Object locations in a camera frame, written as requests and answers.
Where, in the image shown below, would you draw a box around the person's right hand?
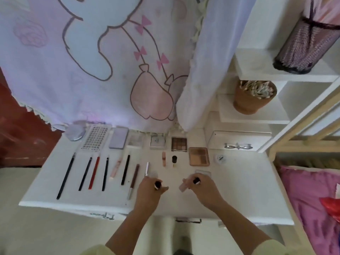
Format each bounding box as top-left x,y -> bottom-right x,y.
183,174 -> 226,210

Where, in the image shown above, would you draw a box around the person's left hand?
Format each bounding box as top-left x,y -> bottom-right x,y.
135,176 -> 170,213

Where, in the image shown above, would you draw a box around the tan eyeshadow palette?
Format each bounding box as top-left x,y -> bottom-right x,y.
188,147 -> 210,167

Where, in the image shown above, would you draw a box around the dark brown eyeshadow palette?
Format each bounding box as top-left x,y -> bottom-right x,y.
171,136 -> 188,152

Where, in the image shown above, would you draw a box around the clear eyeshadow palette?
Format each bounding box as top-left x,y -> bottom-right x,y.
128,131 -> 144,148

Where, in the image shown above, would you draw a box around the red lip pencil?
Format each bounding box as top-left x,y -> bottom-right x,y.
88,155 -> 101,190

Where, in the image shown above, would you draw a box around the lavender rectangular palette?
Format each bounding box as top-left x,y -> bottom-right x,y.
109,127 -> 130,150

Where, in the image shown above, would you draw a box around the white false eyelash tray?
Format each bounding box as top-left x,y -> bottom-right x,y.
81,125 -> 111,151

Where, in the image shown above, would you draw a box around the round silver compact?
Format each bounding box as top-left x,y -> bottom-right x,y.
65,122 -> 87,141

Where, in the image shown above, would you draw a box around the person's left forearm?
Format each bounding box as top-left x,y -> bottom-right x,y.
80,204 -> 160,255

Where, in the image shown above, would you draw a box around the person's right forearm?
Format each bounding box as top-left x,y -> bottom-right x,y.
215,202 -> 319,255

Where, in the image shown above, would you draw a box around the person's dark trousers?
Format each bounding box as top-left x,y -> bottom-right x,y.
172,236 -> 194,255

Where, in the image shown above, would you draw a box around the white table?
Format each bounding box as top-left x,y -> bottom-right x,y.
18,127 -> 294,225

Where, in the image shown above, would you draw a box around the terracotta pot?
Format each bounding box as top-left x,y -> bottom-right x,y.
234,80 -> 278,115

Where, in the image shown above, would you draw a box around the bunch of cotton swabs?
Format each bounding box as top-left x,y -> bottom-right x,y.
240,80 -> 276,99

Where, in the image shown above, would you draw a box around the red shiny packet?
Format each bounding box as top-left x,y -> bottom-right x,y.
320,196 -> 340,221

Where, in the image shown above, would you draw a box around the white shelf unit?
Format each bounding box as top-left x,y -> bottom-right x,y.
204,0 -> 340,152

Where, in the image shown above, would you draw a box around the pink cartoon print cloth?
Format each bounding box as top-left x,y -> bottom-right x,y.
0,0 -> 258,133

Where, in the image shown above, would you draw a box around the dark container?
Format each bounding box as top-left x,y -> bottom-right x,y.
273,0 -> 340,75

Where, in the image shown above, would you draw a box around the small white bow-handle drawer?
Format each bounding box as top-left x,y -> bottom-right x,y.
207,130 -> 273,152

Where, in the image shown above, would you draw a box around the wooden bed frame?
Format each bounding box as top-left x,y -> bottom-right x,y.
266,90 -> 340,248

